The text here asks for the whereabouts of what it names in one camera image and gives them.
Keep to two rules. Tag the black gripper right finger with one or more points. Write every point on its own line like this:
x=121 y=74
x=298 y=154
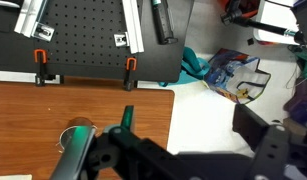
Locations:
x=249 y=125

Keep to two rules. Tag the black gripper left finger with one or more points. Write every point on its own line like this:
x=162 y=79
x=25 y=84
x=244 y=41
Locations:
x=73 y=153

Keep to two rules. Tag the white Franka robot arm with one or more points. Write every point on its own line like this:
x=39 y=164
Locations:
x=3 y=3

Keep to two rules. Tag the small steel pot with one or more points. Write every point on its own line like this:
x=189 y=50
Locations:
x=67 y=135

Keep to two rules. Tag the purple bag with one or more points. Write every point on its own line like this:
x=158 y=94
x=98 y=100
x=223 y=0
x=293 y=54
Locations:
x=299 y=103

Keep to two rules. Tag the blue printed shopping bag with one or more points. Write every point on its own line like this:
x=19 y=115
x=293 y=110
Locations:
x=226 y=73

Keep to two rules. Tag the cream paper strip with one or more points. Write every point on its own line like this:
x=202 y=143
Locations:
x=11 y=177

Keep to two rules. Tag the small black floor piece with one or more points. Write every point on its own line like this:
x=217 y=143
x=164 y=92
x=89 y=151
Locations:
x=250 y=42

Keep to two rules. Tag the orange black bar clamp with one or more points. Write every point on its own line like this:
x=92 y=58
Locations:
x=129 y=75
x=42 y=68

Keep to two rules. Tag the white side table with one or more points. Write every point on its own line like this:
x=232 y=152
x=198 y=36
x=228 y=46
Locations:
x=276 y=16

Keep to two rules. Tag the red orange bundle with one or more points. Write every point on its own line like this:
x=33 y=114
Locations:
x=248 y=8

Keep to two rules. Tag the black ribbed bar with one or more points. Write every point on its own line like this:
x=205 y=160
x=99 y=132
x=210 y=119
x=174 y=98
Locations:
x=163 y=23

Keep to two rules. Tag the black camera tripod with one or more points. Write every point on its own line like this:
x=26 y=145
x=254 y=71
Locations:
x=259 y=26

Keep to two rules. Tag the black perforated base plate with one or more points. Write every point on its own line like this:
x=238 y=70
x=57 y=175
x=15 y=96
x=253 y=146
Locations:
x=93 y=50

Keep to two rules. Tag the aluminium extrusion rail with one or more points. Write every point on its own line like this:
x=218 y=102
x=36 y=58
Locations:
x=29 y=16
x=133 y=26

